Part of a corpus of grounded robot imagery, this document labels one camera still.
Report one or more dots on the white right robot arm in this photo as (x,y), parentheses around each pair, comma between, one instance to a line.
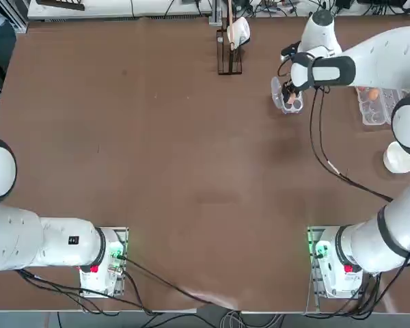
(379,51)

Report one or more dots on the white four-slot egg tray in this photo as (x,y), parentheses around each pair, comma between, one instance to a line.
(276,91)

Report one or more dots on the transparent twelve-slot egg tray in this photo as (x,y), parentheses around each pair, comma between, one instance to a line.
(372,116)

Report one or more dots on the white shelf board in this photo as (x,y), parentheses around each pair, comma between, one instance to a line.
(89,13)

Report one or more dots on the white bowl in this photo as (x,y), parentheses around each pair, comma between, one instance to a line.
(398,162)

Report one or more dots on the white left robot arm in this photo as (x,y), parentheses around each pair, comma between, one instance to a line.
(54,246)

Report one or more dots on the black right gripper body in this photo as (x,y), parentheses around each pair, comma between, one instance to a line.
(291,85)

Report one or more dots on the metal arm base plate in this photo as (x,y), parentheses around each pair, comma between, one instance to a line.
(314,283)
(120,287)

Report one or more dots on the brown egg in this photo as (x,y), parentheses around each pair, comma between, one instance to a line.
(373,94)
(290,98)
(362,89)

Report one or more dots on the aluminium camera post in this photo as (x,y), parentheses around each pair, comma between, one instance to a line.
(215,15)

